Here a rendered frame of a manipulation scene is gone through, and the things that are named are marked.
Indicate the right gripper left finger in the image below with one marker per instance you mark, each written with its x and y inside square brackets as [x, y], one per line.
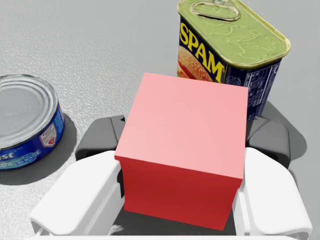
[82, 185]

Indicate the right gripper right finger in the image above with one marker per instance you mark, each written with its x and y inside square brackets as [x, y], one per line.
[270, 190]

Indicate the pink cube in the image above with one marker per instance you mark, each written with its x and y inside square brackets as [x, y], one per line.
[185, 147]

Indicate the blue flat can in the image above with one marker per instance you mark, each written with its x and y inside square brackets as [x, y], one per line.
[25, 120]

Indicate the green and blue rectangular can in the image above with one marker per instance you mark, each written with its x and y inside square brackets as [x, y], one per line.
[232, 45]

